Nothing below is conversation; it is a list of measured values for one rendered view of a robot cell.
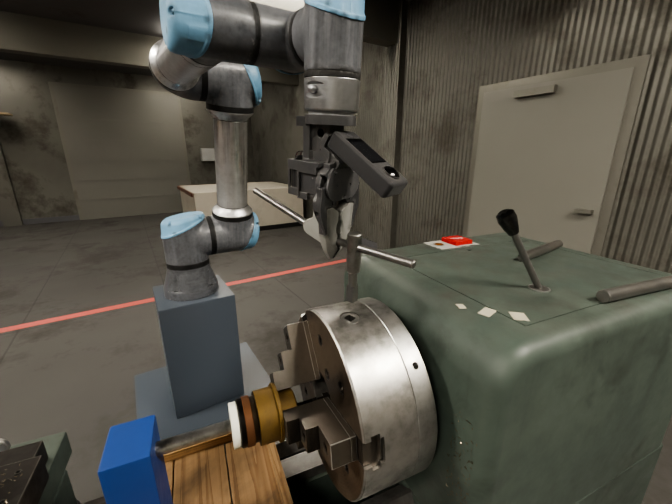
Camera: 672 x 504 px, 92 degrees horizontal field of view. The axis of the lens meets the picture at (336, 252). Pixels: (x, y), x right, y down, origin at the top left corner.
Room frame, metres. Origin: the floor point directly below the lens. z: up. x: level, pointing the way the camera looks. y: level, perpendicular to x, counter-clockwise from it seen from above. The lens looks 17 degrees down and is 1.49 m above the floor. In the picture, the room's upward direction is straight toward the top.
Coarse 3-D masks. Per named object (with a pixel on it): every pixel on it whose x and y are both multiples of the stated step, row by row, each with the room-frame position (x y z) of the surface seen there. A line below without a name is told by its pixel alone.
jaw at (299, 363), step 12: (288, 324) 0.53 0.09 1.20; (300, 324) 0.53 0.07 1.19; (288, 336) 0.52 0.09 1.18; (300, 336) 0.52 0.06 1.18; (288, 348) 0.52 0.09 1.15; (300, 348) 0.50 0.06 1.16; (312, 348) 0.51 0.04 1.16; (288, 360) 0.48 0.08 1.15; (300, 360) 0.49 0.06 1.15; (312, 360) 0.50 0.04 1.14; (276, 372) 0.47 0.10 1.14; (288, 372) 0.47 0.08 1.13; (300, 372) 0.48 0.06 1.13; (312, 372) 0.48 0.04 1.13; (276, 384) 0.45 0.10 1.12; (288, 384) 0.46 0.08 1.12
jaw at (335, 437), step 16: (320, 400) 0.44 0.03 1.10; (288, 416) 0.40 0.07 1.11; (304, 416) 0.40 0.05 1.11; (320, 416) 0.40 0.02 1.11; (336, 416) 0.40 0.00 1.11; (288, 432) 0.39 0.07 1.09; (304, 432) 0.38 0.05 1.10; (320, 432) 0.37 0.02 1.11; (336, 432) 0.36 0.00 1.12; (352, 432) 0.36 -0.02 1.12; (320, 448) 0.37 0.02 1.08; (336, 448) 0.34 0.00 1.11; (352, 448) 0.35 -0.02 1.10; (368, 448) 0.35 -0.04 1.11; (336, 464) 0.34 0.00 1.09; (368, 464) 0.34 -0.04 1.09
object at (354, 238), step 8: (352, 232) 0.47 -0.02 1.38; (360, 232) 0.47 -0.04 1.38; (352, 240) 0.46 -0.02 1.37; (360, 240) 0.46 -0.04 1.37; (352, 248) 0.46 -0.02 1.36; (352, 256) 0.46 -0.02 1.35; (360, 256) 0.46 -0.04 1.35; (352, 264) 0.46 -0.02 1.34; (360, 264) 0.47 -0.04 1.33; (352, 272) 0.46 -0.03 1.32; (352, 280) 0.47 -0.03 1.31; (352, 288) 0.46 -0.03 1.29; (352, 296) 0.47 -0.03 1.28
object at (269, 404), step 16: (272, 384) 0.45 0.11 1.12; (240, 400) 0.43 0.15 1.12; (256, 400) 0.42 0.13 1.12; (272, 400) 0.42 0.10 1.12; (288, 400) 0.44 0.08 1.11; (240, 416) 0.40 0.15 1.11; (256, 416) 0.41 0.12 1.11; (272, 416) 0.41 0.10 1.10; (256, 432) 0.39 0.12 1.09; (272, 432) 0.40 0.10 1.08
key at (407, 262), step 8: (256, 192) 0.60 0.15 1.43; (272, 200) 0.57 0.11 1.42; (280, 208) 0.56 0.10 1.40; (288, 208) 0.55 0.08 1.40; (296, 216) 0.54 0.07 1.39; (344, 240) 0.48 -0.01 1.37; (360, 248) 0.45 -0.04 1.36; (368, 248) 0.45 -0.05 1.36; (376, 256) 0.44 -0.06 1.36; (384, 256) 0.43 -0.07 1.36; (392, 256) 0.42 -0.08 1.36; (400, 256) 0.42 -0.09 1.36; (400, 264) 0.41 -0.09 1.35; (408, 264) 0.40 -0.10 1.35
